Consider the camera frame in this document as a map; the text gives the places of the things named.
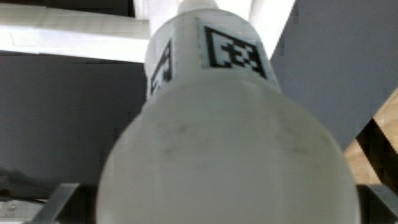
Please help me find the white lamp bulb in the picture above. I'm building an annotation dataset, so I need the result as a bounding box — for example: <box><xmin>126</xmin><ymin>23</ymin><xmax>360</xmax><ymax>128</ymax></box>
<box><xmin>96</xmin><ymin>0</ymin><xmax>360</xmax><ymax>224</ymax></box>

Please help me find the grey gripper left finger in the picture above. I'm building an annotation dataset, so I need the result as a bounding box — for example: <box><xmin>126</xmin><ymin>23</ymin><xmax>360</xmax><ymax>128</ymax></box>
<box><xmin>30</xmin><ymin>183</ymin><xmax>80</xmax><ymax>224</ymax></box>

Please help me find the white front fence rail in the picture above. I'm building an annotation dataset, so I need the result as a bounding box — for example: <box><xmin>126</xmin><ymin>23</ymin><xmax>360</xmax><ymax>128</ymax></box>
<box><xmin>0</xmin><ymin>3</ymin><xmax>149</xmax><ymax>63</ymax></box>

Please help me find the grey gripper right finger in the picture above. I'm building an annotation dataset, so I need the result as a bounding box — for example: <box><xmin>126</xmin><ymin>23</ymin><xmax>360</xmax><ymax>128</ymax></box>
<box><xmin>362</xmin><ymin>184</ymin><xmax>398</xmax><ymax>224</ymax></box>

